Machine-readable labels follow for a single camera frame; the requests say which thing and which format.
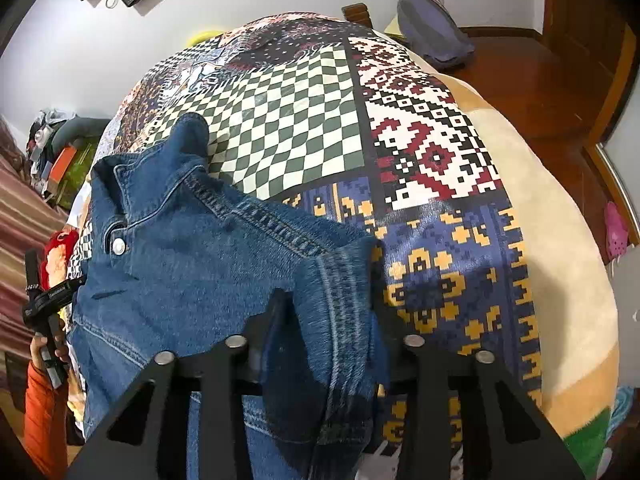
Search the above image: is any wooden door frame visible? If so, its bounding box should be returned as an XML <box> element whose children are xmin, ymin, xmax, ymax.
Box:
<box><xmin>542</xmin><ymin>0</ymin><xmax>640</xmax><ymax>257</ymax></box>

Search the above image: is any person's left hand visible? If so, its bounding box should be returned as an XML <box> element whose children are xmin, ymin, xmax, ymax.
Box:
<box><xmin>29</xmin><ymin>317</ymin><xmax>72</xmax><ymax>367</ymax></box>

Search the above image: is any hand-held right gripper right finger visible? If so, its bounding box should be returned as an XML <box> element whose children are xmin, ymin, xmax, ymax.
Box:
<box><xmin>375</xmin><ymin>302</ymin><xmax>586</xmax><ymax>480</ymax></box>

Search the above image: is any red plush toy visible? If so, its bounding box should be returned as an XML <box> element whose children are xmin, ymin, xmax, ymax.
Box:
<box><xmin>42</xmin><ymin>229</ymin><xmax>82</xmax><ymax>287</ymax></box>

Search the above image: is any person's left forearm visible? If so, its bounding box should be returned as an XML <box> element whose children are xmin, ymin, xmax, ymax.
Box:
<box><xmin>22</xmin><ymin>360</ymin><xmax>70</xmax><ymax>480</ymax></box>

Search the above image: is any blue denim jacket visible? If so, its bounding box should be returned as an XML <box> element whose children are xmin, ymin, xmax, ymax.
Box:
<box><xmin>65</xmin><ymin>112</ymin><xmax>392</xmax><ymax>480</ymax></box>

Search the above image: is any patchwork patterned blanket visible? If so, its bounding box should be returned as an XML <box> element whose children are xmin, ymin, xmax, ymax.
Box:
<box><xmin>65</xmin><ymin>12</ymin><xmax>545</xmax><ymax>480</ymax></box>

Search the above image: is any pink clog shoe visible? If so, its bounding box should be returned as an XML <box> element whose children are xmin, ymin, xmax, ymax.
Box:
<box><xmin>603</xmin><ymin>201</ymin><xmax>630</xmax><ymax>262</ymax></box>

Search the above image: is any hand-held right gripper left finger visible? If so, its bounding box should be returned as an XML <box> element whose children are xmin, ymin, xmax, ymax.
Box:
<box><xmin>65</xmin><ymin>289</ymin><xmax>301</xmax><ymax>480</ymax></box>

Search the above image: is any orange box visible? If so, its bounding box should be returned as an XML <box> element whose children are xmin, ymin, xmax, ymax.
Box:
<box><xmin>49</xmin><ymin>146</ymin><xmax>79</xmax><ymax>187</ymax></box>

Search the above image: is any pile of mixed clutter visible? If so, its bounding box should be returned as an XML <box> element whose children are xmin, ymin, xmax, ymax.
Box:
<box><xmin>27</xmin><ymin>107</ymin><xmax>114</xmax><ymax>162</ymax></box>

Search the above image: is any green box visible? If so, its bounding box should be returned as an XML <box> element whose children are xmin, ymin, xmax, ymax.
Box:
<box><xmin>62</xmin><ymin>141</ymin><xmax>99</xmax><ymax>209</ymax></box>

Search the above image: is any wooden bed post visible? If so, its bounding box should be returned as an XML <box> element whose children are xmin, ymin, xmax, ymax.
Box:
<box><xmin>341</xmin><ymin>4</ymin><xmax>375</xmax><ymax>29</ymax></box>

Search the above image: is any yellow plush item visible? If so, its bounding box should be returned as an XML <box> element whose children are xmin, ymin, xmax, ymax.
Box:
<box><xmin>187</xmin><ymin>27</ymin><xmax>222</xmax><ymax>46</ymax></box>

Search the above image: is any striped brown curtain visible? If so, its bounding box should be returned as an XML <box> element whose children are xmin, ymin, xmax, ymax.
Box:
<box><xmin>0</xmin><ymin>115</ymin><xmax>69</xmax><ymax>363</ymax></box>

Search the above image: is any beige plush blanket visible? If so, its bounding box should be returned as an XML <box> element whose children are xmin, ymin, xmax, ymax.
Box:
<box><xmin>410</xmin><ymin>54</ymin><xmax>622</xmax><ymax>463</ymax></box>

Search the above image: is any grey backpack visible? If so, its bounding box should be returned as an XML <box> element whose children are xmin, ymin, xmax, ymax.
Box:
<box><xmin>396</xmin><ymin>0</ymin><xmax>476</xmax><ymax>72</ymax></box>

